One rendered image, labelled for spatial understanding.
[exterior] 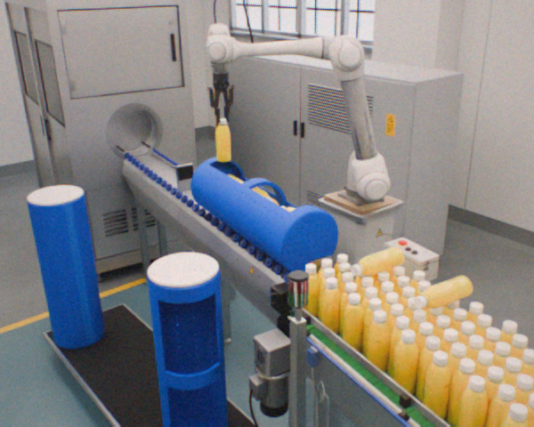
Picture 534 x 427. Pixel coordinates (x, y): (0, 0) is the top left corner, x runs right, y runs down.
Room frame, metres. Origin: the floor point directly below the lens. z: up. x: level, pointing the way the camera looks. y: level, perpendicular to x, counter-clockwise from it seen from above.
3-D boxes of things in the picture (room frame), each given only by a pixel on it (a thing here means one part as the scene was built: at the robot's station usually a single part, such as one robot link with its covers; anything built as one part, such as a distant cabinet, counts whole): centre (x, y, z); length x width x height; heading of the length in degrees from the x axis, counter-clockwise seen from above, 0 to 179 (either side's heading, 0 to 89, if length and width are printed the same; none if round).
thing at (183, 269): (2.03, 0.35, 1.03); 0.28 x 0.28 x 0.01
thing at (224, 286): (3.00, 0.28, 0.31); 0.06 x 0.06 x 0.63; 31
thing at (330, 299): (1.79, -0.21, 1.00); 0.07 x 0.07 x 0.19
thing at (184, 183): (3.21, 0.49, 1.00); 0.10 x 0.04 x 0.15; 121
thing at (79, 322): (2.89, 1.13, 0.59); 0.28 x 0.28 x 0.88
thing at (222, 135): (2.77, 0.22, 1.34); 0.07 x 0.07 x 0.19
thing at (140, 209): (3.77, 0.91, 0.31); 0.06 x 0.06 x 0.63; 31
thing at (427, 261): (2.04, -0.55, 1.05); 0.20 x 0.10 x 0.10; 31
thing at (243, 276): (2.97, 0.34, 0.79); 2.17 x 0.29 x 0.34; 31
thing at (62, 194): (2.89, 1.13, 1.03); 0.28 x 0.28 x 0.01
